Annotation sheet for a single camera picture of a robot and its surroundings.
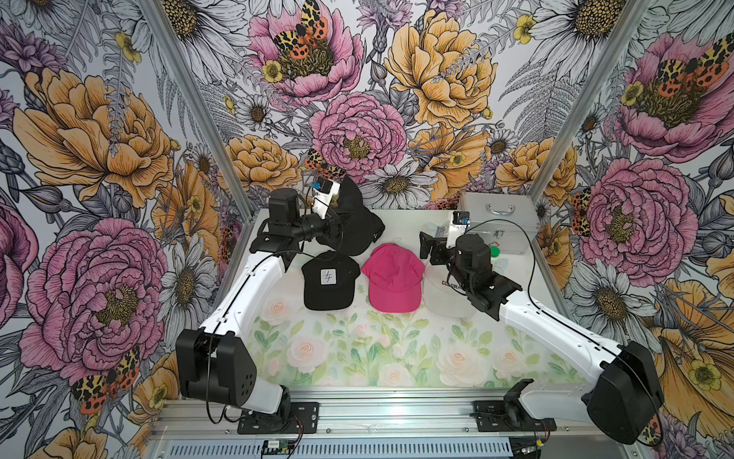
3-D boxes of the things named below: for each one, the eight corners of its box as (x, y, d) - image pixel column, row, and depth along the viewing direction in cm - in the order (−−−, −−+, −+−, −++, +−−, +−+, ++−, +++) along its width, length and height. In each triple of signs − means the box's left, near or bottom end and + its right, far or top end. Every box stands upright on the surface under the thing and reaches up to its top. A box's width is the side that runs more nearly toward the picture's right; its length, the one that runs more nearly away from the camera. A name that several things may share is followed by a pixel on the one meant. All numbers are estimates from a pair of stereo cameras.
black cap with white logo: (300, 310, 96) (295, 300, 91) (308, 263, 109) (305, 251, 103) (357, 310, 96) (356, 300, 91) (359, 263, 109) (359, 251, 103)
